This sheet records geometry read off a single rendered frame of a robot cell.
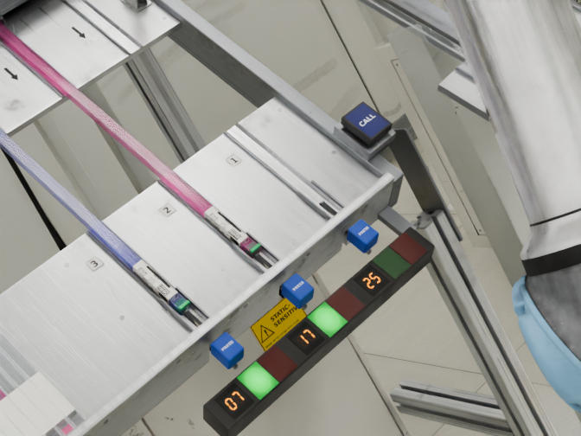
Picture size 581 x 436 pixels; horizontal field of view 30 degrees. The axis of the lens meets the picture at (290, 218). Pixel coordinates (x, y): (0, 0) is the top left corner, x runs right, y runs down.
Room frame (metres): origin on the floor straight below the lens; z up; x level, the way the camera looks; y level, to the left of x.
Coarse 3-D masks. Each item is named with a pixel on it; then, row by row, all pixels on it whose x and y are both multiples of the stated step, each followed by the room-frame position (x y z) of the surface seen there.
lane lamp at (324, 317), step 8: (312, 312) 1.14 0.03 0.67; (320, 312) 1.13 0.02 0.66; (328, 312) 1.13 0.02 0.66; (336, 312) 1.13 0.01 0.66; (312, 320) 1.13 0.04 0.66; (320, 320) 1.13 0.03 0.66; (328, 320) 1.13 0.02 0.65; (336, 320) 1.13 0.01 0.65; (344, 320) 1.12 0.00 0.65; (320, 328) 1.12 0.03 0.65; (328, 328) 1.12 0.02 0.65; (336, 328) 1.12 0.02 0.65
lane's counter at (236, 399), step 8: (232, 384) 1.07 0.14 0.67; (224, 392) 1.07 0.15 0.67; (232, 392) 1.07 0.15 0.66; (240, 392) 1.07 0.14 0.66; (216, 400) 1.06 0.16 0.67; (224, 400) 1.06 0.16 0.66; (232, 400) 1.06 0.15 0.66; (240, 400) 1.06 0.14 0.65; (248, 400) 1.06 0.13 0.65; (224, 408) 1.05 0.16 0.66; (232, 408) 1.05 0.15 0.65; (240, 408) 1.05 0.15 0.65; (232, 416) 1.05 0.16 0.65
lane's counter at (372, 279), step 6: (366, 270) 1.17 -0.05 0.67; (372, 270) 1.17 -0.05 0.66; (360, 276) 1.17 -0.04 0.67; (366, 276) 1.17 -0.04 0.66; (372, 276) 1.17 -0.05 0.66; (378, 276) 1.17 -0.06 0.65; (384, 276) 1.17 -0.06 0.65; (360, 282) 1.16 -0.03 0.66; (366, 282) 1.16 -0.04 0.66; (372, 282) 1.16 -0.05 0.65; (378, 282) 1.16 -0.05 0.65; (384, 282) 1.16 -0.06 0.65; (366, 288) 1.16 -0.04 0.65; (372, 288) 1.15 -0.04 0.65; (378, 288) 1.15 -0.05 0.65; (372, 294) 1.15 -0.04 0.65
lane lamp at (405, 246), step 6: (402, 234) 1.21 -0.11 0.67; (396, 240) 1.20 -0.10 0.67; (402, 240) 1.20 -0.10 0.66; (408, 240) 1.20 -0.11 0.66; (414, 240) 1.20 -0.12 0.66; (390, 246) 1.20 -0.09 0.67; (396, 246) 1.20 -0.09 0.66; (402, 246) 1.20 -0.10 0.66; (408, 246) 1.20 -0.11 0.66; (414, 246) 1.20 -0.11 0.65; (420, 246) 1.19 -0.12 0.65; (396, 252) 1.19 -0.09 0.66; (402, 252) 1.19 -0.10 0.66; (408, 252) 1.19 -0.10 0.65; (414, 252) 1.19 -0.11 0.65; (420, 252) 1.19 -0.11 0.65; (408, 258) 1.18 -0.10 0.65; (414, 258) 1.18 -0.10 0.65
